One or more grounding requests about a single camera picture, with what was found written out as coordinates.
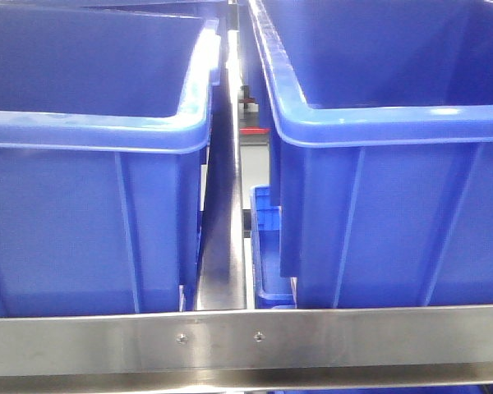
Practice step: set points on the blue plastic bin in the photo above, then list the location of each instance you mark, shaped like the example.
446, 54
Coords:
104, 120
383, 111

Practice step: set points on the right blue plastic bin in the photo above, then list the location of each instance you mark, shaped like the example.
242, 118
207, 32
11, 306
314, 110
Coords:
383, 111

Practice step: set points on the left blue plastic bin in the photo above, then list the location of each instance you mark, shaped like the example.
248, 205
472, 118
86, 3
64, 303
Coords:
104, 120

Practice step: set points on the lower blue plastic crate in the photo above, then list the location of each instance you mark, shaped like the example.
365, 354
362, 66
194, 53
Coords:
271, 290

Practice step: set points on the stainless steel shelf rack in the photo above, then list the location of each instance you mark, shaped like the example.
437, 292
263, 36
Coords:
218, 344

